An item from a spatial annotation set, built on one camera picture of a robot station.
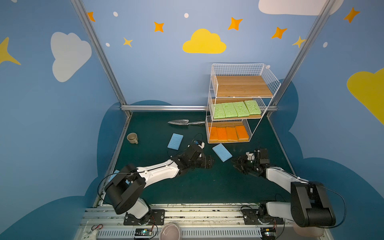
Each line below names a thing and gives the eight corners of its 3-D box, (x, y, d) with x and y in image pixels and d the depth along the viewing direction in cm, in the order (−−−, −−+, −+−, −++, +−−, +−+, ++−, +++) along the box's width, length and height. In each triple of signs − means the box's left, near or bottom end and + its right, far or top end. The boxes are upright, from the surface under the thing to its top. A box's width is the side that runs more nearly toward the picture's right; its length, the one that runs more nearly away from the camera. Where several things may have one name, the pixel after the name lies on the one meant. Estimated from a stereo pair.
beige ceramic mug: (128, 144, 104) (125, 140, 100) (130, 136, 108) (128, 132, 104) (137, 144, 104) (135, 140, 100) (139, 137, 108) (137, 132, 104)
